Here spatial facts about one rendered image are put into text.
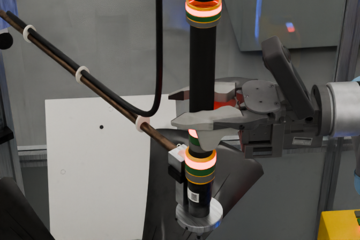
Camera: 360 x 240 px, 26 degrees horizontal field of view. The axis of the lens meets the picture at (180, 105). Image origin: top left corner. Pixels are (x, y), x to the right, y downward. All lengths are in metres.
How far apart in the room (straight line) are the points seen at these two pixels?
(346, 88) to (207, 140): 0.20
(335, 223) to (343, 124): 0.70
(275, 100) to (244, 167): 0.30
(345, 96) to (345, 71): 0.89
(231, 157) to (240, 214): 0.87
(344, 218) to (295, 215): 0.50
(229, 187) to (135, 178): 0.30
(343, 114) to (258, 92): 0.12
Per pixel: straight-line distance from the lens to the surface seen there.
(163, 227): 1.36
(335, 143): 2.07
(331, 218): 1.74
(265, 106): 1.03
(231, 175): 1.32
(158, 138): 1.16
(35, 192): 2.11
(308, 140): 1.09
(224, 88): 1.06
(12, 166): 1.89
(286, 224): 2.25
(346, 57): 1.91
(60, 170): 1.57
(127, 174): 1.56
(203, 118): 1.01
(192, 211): 1.15
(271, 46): 1.00
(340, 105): 1.05
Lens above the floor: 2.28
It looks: 37 degrees down
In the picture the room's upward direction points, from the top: straight up
